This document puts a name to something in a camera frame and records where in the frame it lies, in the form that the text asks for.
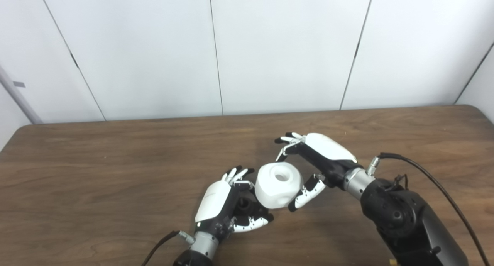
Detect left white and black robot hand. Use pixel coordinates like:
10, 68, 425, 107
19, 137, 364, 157
194, 165, 275, 242

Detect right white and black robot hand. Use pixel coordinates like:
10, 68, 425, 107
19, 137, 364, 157
274, 132, 358, 213

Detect black flanged holder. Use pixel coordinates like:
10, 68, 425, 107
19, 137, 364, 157
235, 197, 271, 221

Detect round white plastic piece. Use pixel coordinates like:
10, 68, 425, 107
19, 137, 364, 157
254, 162, 303, 210

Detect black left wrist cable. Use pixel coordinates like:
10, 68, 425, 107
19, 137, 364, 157
140, 230, 196, 266

